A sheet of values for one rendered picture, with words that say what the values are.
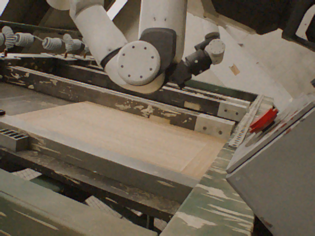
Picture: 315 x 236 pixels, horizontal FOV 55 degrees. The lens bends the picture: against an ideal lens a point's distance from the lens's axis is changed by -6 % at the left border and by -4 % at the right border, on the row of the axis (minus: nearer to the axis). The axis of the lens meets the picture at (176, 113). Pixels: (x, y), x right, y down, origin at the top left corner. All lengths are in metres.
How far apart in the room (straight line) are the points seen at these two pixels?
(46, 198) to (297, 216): 0.33
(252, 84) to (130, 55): 4.37
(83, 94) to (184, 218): 0.87
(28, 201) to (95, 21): 0.34
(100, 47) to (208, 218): 0.35
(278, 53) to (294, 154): 5.91
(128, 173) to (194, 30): 5.98
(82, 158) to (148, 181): 0.16
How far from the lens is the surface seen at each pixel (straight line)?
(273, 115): 0.35
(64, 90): 1.31
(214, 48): 1.24
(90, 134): 0.88
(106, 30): 0.61
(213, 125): 1.07
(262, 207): 0.33
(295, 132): 0.30
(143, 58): 0.55
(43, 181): 0.72
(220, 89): 2.46
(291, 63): 6.20
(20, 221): 0.49
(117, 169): 0.66
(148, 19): 0.59
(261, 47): 6.23
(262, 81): 4.85
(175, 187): 0.62
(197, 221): 0.48
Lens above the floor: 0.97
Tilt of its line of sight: 6 degrees up
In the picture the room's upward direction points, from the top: 41 degrees counter-clockwise
